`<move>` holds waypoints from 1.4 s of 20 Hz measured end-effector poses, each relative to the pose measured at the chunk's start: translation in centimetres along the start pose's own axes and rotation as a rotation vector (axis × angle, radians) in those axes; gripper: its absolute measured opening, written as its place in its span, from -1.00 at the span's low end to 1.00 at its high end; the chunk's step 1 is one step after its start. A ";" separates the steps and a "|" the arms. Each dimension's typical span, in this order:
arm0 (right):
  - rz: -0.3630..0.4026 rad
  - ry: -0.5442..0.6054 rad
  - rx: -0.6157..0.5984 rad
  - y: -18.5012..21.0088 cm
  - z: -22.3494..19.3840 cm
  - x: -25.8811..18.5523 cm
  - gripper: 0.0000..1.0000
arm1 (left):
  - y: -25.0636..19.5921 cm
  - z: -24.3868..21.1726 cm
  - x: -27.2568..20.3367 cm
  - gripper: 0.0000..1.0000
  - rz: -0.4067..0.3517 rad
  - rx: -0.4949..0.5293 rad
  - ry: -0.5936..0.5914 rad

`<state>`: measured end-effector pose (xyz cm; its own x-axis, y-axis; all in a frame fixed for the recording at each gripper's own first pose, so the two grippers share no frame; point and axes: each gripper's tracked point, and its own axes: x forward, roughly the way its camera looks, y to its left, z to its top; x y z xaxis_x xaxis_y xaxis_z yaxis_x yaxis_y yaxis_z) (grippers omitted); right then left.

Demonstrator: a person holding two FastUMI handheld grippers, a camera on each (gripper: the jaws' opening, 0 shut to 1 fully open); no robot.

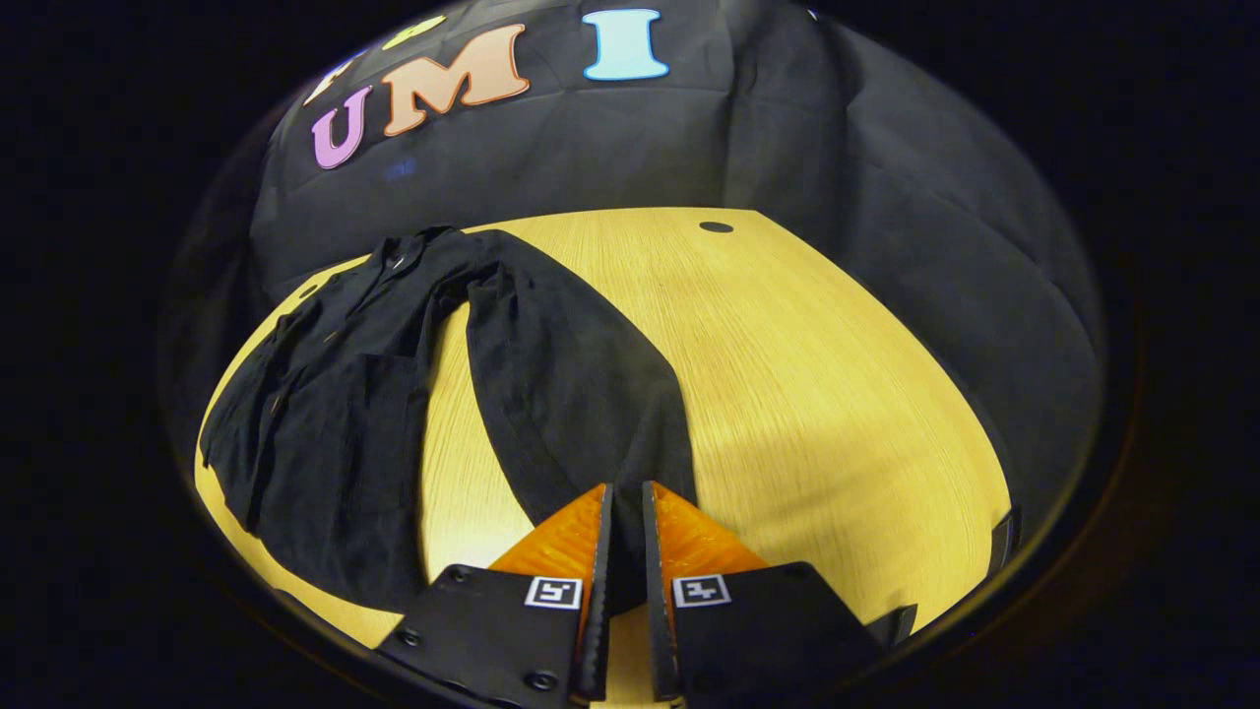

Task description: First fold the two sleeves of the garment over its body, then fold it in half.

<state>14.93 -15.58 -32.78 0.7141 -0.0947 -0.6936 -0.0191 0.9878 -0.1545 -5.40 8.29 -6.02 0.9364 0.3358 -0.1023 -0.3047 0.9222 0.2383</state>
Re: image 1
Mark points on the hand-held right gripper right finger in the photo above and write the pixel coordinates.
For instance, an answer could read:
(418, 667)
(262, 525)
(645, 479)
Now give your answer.
(658, 591)

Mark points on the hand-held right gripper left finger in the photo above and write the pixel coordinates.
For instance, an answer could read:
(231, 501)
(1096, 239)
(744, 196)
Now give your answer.
(598, 591)

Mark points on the black button-up shirt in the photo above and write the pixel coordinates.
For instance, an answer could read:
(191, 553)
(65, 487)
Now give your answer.
(325, 443)

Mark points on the black backdrop cloth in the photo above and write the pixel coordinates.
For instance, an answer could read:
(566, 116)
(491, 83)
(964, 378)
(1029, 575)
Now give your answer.
(610, 148)

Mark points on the black table edge bracket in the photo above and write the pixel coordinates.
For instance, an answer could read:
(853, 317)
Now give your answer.
(891, 625)
(1004, 540)

